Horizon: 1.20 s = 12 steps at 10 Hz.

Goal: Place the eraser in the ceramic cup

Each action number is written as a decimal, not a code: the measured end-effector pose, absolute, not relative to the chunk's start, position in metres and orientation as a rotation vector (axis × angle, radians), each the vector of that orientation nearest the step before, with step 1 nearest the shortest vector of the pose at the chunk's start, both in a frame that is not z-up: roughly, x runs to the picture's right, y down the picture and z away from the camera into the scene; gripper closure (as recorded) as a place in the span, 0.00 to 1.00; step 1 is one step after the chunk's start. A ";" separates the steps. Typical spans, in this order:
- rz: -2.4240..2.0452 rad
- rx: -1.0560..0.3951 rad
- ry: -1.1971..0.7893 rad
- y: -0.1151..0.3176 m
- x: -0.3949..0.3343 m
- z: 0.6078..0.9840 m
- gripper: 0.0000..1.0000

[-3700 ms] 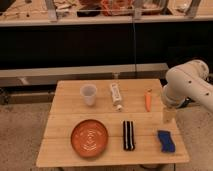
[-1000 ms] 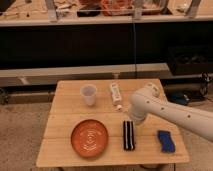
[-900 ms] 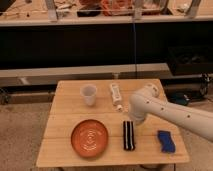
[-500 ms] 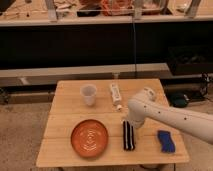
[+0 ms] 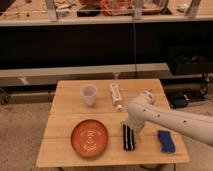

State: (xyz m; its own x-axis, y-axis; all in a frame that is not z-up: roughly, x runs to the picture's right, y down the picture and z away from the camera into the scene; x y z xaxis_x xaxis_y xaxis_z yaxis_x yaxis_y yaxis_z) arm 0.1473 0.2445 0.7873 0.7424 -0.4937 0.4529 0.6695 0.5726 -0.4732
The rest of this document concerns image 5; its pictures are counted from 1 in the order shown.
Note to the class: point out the black striped eraser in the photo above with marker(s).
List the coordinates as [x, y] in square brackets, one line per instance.
[128, 138]

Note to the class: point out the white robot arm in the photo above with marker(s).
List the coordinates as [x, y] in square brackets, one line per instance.
[141, 108]

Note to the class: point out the white ceramic cup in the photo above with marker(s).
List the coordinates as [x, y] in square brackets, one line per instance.
[88, 93]

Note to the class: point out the white tube with cap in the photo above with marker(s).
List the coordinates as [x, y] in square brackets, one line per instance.
[116, 96]

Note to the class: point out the wooden table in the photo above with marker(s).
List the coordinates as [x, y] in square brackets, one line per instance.
[68, 109]

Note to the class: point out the orange round plate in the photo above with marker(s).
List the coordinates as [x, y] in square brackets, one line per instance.
[89, 138]

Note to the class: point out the black device on floor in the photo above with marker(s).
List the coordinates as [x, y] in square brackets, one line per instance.
[178, 100]

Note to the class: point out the blue sponge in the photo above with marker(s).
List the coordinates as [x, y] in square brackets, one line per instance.
[167, 144]

